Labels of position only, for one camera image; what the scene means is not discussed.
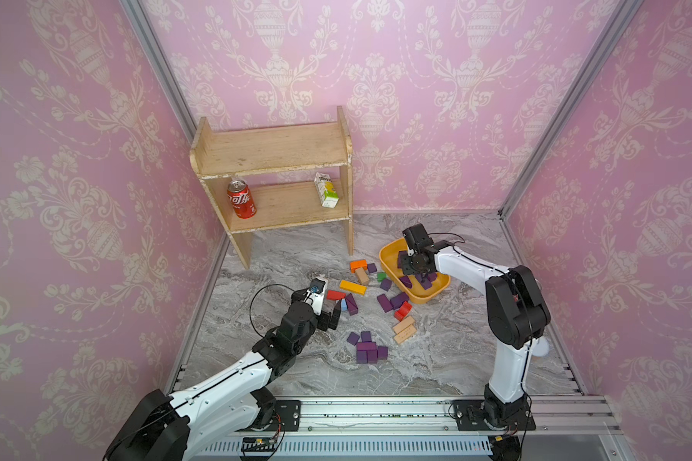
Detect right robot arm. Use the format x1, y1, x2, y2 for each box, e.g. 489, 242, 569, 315
399, 224, 551, 430

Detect tan wood brick upright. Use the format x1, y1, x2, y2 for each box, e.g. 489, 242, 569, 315
353, 266, 369, 286

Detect purple cube red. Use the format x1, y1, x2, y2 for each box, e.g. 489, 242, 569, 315
390, 292, 409, 310
377, 294, 393, 312

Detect purple brick cluster bottom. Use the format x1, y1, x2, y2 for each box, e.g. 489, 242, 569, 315
347, 330, 389, 364

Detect yellow long brick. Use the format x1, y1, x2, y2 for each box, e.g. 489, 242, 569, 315
339, 280, 367, 296

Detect red cola can on shelf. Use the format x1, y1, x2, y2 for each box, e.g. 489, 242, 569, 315
227, 178, 257, 219

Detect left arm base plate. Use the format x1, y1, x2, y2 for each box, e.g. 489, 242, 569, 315
236, 399, 303, 432

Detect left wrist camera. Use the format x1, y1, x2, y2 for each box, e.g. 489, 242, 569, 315
305, 279, 328, 316

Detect aluminium front rail frame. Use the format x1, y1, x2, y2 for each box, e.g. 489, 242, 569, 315
190, 395, 634, 460

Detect green white juice carton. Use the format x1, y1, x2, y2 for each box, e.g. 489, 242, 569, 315
313, 173, 339, 209

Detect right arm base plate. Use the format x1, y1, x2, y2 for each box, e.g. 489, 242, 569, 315
448, 398, 536, 432

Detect wooden two-tier shelf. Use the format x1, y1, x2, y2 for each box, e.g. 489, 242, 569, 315
190, 106, 355, 269

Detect red brick pair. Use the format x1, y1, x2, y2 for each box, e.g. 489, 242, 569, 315
394, 302, 413, 322

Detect red flat brick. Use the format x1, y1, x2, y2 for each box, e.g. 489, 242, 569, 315
326, 290, 346, 301

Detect natural wood plank brick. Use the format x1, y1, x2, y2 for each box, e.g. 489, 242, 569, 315
393, 316, 417, 345

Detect purple wedge brick pair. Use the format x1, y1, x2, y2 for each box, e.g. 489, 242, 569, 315
345, 293, 359, 315

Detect yellow plastic storage bin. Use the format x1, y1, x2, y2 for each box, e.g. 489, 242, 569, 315
379, 238, 452, 305

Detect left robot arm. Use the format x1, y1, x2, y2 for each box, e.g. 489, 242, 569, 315
103, 279, 340, 460

